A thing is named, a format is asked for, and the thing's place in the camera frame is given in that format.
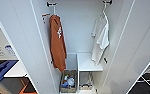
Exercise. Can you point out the white wardrobe door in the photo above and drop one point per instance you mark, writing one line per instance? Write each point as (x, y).
(27, 40)
(134, 40)

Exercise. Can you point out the grey wardrobe divider panel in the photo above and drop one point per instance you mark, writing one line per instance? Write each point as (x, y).
(72, 61)

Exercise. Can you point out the orange hanging garment white print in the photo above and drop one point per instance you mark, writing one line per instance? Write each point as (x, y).
(57, 43)

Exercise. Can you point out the white wardrobe carcass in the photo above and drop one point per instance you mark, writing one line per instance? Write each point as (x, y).
(77, 26)

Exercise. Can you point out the white hanging shirt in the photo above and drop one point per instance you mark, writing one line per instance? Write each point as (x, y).
(101, 36)

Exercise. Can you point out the small tan bag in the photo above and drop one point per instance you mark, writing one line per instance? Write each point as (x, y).
(87, 85)

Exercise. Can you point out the white clothes hanger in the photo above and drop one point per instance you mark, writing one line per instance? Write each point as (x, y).
(55, 10)
(103, 10)

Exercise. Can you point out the woven storage basket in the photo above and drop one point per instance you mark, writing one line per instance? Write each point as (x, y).
(62, 88)

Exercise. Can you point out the orange folding stand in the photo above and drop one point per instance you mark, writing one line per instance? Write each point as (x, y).
(24, 89)

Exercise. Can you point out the blue flat board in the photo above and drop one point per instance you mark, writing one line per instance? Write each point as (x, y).
(2, 70)

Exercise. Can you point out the black hanger rail bracket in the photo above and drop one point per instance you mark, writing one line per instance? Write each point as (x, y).
(51, 4)
(107, 2)

